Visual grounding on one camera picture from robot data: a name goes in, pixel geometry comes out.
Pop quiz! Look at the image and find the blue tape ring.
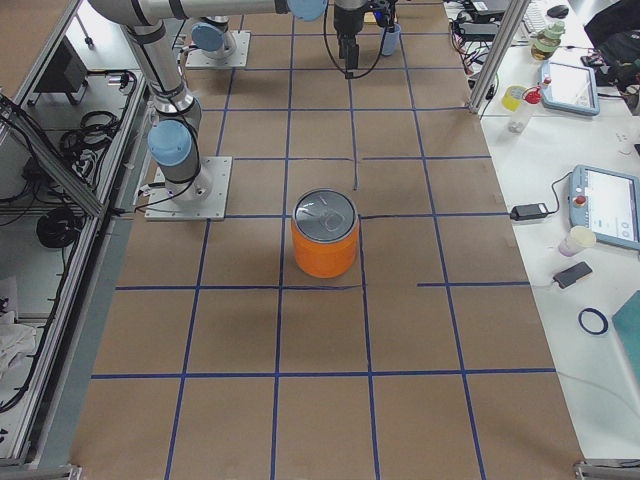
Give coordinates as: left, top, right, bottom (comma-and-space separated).
578, 307, 610, 336

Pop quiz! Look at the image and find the orange round container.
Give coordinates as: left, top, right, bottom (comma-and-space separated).
291, 189, 359, 279

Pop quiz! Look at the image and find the red cap squeeze bottle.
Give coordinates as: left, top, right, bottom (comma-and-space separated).
507, 86, 542, 134

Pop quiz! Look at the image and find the teach pendant tablet far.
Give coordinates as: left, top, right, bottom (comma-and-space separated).
539, 60, 600, 116

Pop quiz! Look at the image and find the teach pendant tablet near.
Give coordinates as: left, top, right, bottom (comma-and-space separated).
568, 165, 639, 251

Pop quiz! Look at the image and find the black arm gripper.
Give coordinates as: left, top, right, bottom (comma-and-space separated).
372, 0, 396, 28
333, 0, 367, 71

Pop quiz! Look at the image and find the crumpled white cloth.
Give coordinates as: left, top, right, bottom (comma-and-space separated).
0, 277, 36, 386

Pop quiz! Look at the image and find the light blue plastic cup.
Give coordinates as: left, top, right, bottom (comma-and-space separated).
381, 24, 401, 57

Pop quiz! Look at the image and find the aluminium frame post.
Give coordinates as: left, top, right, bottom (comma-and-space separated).
467, 0, 530, 113

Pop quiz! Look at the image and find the white paper cup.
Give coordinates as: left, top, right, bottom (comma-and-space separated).
558, 226, 597, 257

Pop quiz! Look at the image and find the black smartphone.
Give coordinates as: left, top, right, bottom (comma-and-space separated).
552, 261, 593, 289

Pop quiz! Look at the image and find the teal box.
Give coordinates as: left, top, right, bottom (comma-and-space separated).
613, 290, 640, 377

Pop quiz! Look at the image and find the black power brick right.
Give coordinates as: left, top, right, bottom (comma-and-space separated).
509, 203, 550, 221

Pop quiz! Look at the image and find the teach pendant tablet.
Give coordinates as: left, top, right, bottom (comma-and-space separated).
568, 165, 639, 251
539, 60, 600, 116

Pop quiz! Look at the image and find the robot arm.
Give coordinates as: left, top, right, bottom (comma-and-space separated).
91, 1, 372, 221
179, 1, 401, 79

